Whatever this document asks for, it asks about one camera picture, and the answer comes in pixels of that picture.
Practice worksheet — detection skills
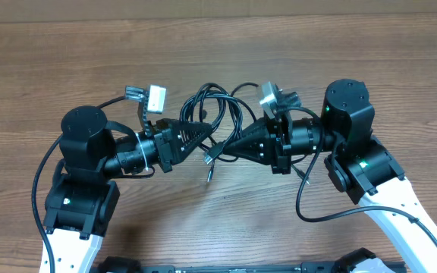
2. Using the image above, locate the black USB-A cable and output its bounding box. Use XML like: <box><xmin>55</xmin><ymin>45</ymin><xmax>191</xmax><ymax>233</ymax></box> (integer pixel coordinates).
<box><xmin>179</xmin><ymin>83</ymin><xmax>246</xmax><ymax>166</ymax></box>

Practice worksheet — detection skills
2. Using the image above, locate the black USB-C cable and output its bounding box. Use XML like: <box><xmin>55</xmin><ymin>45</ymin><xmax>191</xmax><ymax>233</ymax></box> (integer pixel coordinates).
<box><xmin>197</xmin><ymin>82</ymin><xmax>310</xmax><ymax>186</ymax></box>

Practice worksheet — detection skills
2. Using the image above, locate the left camera cable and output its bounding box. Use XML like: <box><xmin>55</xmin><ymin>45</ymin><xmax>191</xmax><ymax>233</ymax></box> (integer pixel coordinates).
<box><xmin>30</xmin><ymin>96</ymin><xmax>128</xmax><ymax>273</ymax></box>

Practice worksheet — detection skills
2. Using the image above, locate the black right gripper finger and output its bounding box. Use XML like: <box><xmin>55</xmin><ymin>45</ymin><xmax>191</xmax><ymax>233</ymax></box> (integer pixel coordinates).
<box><xmin>237</xmin><ymin>118</ymin><xmax>269</xmax><ymax>143</ymax></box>
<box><xmin>223</xmin><ymin>134</ymin><xmax>275</xmax><ymax>165</ymax></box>

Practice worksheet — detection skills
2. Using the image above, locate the camera cable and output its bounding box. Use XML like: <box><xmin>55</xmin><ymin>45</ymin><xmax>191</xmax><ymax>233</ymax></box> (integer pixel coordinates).
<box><xmin>30</xmin><ymin>96</ymin><xmax>128</xmax><ymax>273</ymax></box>
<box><xmin>278</xmin><ymin>105</ymin><xmax>437</xmax><ymax>273</ymax></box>

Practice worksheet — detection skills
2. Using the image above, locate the right camera cable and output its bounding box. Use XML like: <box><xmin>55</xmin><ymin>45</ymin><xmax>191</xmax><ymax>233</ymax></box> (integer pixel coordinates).
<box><xmin>278</xmin><ymin>105</ymin><xmax>437</xmax><ymax>273</ymax></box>

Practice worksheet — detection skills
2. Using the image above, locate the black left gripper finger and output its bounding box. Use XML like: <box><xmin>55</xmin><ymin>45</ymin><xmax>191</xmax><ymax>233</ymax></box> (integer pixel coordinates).
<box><xmin>178</xmin><ymin>127</ymin><xmax>212</xmax><ymax>163</ymax></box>
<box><xmin>165</xmin><ymin>118</ymin><xmax>212</xmax><ymax>133</ymax></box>

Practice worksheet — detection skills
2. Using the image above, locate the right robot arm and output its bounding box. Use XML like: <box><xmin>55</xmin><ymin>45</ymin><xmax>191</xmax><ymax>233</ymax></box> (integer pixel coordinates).
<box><xmin>223</xmin><ymin>79</ymin><xmax>437</xmax><ymax>272</ymax></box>

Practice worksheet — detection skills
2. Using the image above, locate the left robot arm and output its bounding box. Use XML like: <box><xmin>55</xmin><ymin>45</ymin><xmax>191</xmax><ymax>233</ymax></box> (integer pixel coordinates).
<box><xmin>39</xmin><ymin>105</ymin><xmax>212</xmax><ymax>272</ymax></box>

